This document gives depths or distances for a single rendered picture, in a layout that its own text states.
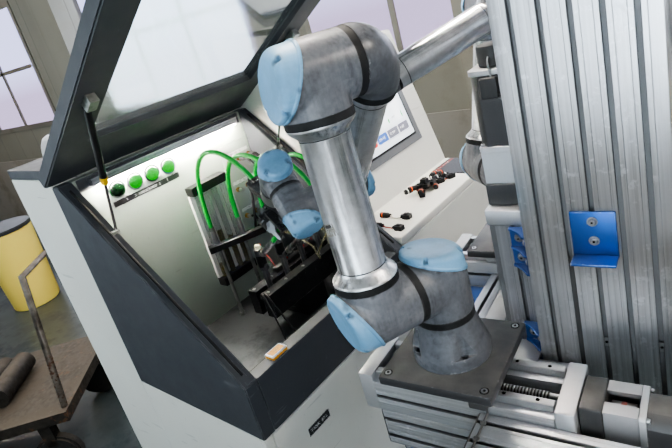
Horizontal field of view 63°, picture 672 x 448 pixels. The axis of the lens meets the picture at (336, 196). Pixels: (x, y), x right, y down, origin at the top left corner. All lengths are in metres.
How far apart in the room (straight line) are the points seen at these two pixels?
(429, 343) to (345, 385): 0.61
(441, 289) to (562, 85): 0.39
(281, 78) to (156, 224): 1.06
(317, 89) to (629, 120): 0.49
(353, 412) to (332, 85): 1.10
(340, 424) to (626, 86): 1.15
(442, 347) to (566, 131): 0.44
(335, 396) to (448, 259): 0.74
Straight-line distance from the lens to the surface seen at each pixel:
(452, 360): 1.06
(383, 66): 0.87
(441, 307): 1.01
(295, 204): 1.14
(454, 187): 2.05
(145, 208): 1.75
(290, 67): 0.80
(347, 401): 1.66
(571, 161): 1.01
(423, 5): 3.43
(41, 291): 5.26
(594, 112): 0.97
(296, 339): 1.46
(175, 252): 1.82
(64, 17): 5.49
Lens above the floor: 1.72
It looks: 19 degrees down
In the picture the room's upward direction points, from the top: 16 degrees counter-clockwise
